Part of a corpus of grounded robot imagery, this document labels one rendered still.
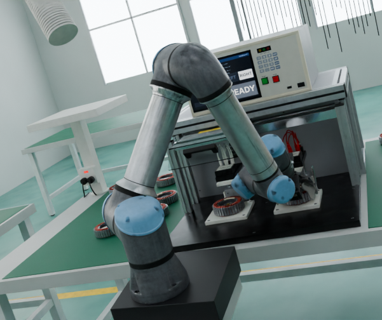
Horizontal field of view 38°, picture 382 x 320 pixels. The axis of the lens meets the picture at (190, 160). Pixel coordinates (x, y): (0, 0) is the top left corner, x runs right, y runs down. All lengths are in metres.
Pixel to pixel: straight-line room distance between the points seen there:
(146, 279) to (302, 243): 0.52
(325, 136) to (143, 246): 0.98
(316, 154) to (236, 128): 0.76
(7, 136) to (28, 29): 2.03
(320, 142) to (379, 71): 6.20
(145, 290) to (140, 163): 0.32
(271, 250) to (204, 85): 0.60
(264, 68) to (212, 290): 0.87
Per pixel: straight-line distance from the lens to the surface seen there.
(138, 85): 8.92
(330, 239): 1.67
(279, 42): 1.93
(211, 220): 1.92
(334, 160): 2.12
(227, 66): 1.97
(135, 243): 1.34
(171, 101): 1.45
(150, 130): 1.45
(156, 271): 1.37
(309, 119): 1.92
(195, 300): 1.35
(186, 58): 1.37
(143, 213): 1.32
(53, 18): 2.91
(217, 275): 1.43
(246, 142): 1.42
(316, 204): 1.83
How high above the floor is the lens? 1.41
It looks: 12 degrees down
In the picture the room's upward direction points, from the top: 16 degrees counter-clockwise
